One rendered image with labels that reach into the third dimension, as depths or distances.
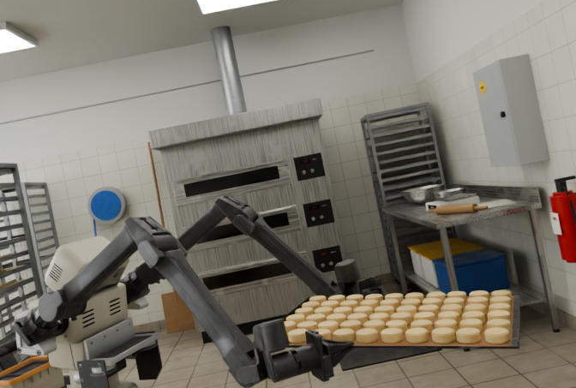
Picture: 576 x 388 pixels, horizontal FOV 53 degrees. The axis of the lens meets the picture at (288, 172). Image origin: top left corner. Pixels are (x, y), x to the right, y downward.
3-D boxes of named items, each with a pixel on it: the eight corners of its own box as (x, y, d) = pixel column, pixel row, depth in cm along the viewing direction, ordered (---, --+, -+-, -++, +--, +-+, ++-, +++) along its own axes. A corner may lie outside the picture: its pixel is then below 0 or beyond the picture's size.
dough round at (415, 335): (429, 335, 133) (428, 326, 133) (429, 343, 128) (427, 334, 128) (406, 336, 134) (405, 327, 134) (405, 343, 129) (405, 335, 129)
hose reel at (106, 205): (143, 281, 638) (123, 182, 638) (141, 283, 623) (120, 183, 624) (106, 289, 637) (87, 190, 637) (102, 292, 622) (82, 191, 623)
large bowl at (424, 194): (400, 205, 555) (398, 191, 555) (440, 198, 556) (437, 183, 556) (410, 208, 516) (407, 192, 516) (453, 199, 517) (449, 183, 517)
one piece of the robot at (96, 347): (74, 416, 173) (60, 344, 173) (132, 379, 198) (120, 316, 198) (117, 415, 166) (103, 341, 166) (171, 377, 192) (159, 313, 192)
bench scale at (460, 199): (425, 211, 466) (423, 200, 466) (463, 203, 471) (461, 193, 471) (441, 213, 436) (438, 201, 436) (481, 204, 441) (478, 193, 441)
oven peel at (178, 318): (167, 334, 607) (135, 145, 634) (168, 334, 610) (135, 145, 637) (195, 328, 608) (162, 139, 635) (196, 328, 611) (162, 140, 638)
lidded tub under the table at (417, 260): (413, 273, 555) (407, 246, 555) (460, 264, 555) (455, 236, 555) (422, 280, 517) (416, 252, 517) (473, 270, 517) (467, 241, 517)
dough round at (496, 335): (490, 345, 122) (489, 336, 122) (481, 337, 127) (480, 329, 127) (513, 342, 122) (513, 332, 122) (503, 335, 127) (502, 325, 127)
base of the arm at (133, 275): (134, 277, 212) (111, 284, 200) (146, 261, 209) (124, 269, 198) (148, 294, 210) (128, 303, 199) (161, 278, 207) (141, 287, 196)
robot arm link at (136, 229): (160, 205, 151) (133, 205, 143) (185, 247, 147) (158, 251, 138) (63, 297, 168) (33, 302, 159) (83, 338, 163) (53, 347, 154)
